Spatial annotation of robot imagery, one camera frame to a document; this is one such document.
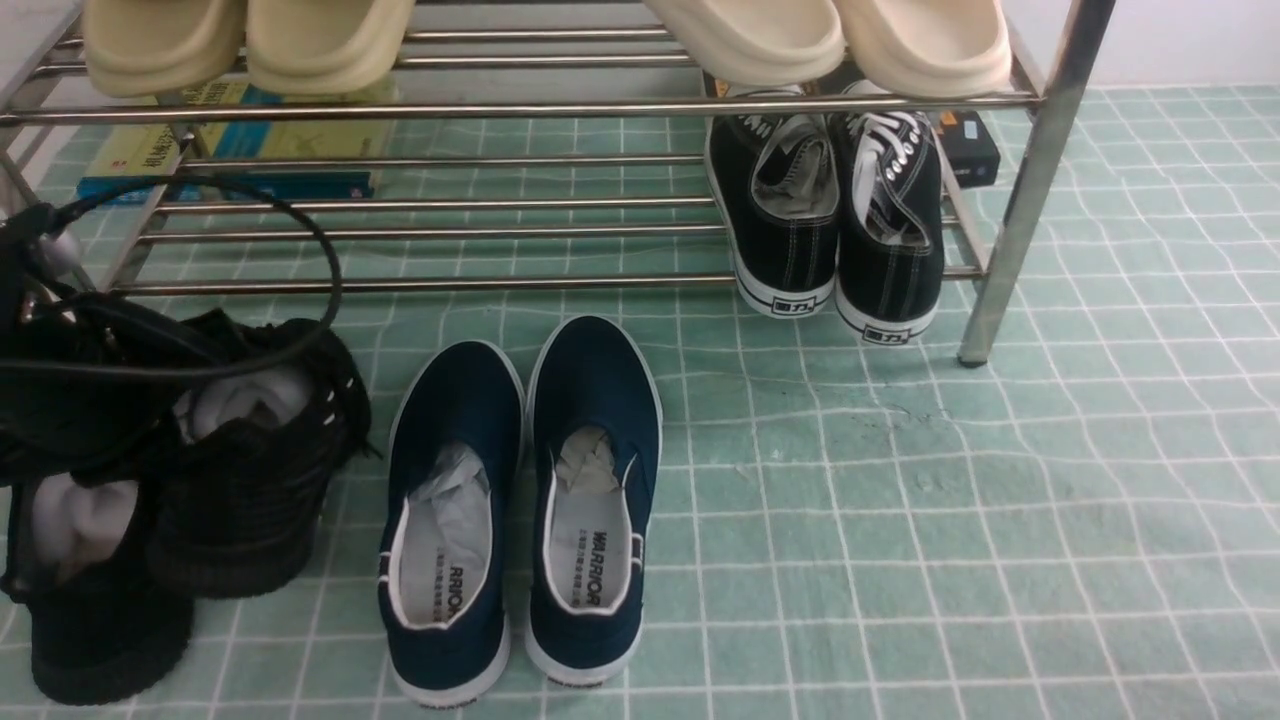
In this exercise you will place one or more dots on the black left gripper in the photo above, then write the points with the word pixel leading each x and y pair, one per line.
pixel 55 422

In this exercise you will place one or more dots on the black knit sneaker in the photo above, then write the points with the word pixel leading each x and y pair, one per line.
pixel 103 628
pixel 242 492

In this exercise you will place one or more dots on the steel shoe rack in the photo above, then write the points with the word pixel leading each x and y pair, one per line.
pixel 1051 104

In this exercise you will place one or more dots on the yellow blue book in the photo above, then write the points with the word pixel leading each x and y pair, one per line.
pixel 132 152

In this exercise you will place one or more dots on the tan slide sandal far left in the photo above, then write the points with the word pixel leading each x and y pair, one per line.
pixel 145 48

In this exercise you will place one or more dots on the tan slide sandal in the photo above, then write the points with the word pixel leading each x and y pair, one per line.
pixel 323 47
pixel 145 48

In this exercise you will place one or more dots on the navy slip-on shoe left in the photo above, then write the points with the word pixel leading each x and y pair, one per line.
pixel 454 451

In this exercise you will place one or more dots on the navy slip-on shoe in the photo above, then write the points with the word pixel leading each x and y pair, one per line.
pixel 454 451
pixel 596 430

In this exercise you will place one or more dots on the navy slip-on shoe right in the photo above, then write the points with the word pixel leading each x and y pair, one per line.
pixel 596 430

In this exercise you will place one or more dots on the black canvas sneaker left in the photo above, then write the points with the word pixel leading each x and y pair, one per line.
pixel 775 182

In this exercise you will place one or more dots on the black canvas sneaker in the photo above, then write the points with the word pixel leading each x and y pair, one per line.
pixel 891 259
pixel 775 182

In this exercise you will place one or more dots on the cream slide sandal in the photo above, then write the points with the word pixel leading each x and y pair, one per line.
pixel 930 49
pixel 757 43

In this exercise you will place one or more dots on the black canvas sneaker right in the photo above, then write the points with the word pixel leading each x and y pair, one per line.
pixel 891 259

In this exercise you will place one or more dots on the cream slide sandal far right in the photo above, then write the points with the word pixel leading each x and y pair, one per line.
pixel 930 49

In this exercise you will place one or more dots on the small black box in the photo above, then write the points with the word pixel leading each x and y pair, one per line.
pixel 969 147

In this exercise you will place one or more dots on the green grid floor mat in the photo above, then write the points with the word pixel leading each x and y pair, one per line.
pixel 1084 528

